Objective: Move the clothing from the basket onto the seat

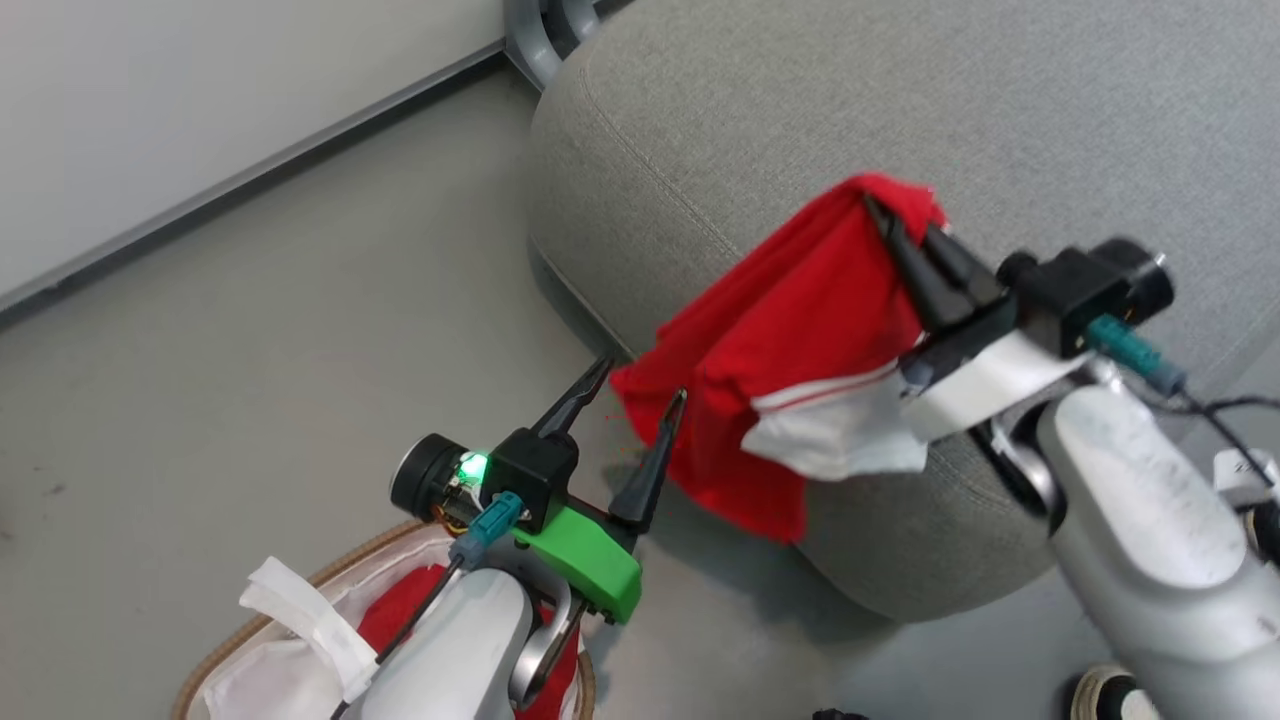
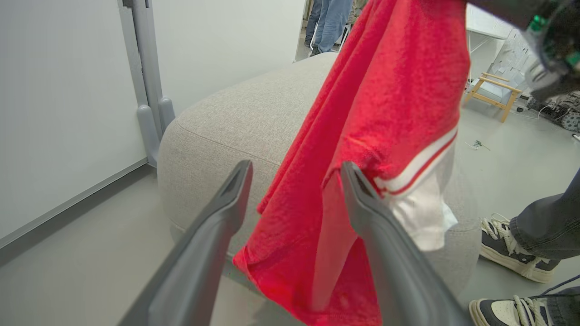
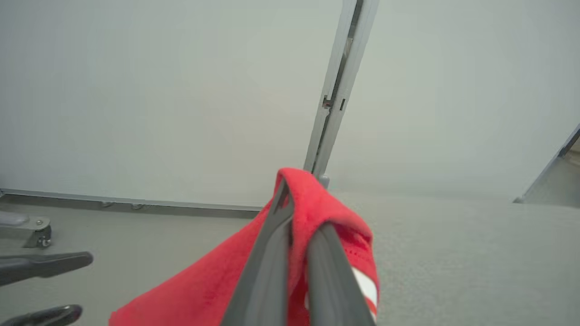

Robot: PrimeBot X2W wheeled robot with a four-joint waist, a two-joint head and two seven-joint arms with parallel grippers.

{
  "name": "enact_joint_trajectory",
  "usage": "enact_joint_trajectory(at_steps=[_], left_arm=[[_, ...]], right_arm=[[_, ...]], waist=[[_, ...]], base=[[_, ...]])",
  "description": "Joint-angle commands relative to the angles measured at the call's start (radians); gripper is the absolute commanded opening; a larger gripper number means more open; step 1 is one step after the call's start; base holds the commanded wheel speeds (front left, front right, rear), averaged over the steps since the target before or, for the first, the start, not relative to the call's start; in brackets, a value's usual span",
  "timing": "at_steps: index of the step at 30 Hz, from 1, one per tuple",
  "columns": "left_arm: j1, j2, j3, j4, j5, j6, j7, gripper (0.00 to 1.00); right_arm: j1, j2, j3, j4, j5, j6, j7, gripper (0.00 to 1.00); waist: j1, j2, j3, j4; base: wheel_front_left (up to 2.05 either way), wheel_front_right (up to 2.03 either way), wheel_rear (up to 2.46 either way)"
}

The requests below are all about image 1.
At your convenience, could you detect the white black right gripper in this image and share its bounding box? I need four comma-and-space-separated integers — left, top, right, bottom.
864, 195, 1091, 442

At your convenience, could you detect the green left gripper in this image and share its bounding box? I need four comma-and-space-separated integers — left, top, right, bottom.
512, 356, 689, 625

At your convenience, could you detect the red white garment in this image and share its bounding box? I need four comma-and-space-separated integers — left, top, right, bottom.
609, 172, 948, 545

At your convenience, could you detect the grey fabric sofa seat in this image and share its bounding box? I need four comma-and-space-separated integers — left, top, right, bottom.
526, 0, 1280, 623

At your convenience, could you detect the red clothing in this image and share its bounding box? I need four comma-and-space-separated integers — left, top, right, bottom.
355, 563, 583, 720

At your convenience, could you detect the wicker basket with white liner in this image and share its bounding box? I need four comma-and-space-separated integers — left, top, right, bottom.
170, 518, 598, 720

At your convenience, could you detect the grey metal furniture leg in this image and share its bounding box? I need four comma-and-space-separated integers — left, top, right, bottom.
502, 0, 637, 92

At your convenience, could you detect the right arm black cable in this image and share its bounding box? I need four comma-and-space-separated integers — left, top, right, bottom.
1085, 314, 1280, 491

